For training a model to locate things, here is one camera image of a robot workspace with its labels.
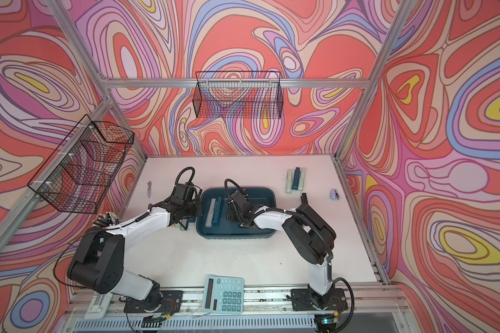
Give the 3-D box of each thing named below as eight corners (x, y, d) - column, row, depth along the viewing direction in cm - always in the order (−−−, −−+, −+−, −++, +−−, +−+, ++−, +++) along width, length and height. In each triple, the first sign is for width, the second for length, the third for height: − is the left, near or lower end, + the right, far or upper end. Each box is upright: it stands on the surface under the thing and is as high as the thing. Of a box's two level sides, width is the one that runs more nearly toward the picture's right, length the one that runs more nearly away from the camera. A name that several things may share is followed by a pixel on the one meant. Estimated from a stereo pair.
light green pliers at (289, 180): (285, 193, 106) (286, 189, 104) (286, 171, 115) (286, 168, 113) (291, 193, 105) (291, 190, 103) (291, 172, 115) (292, 168, 113)
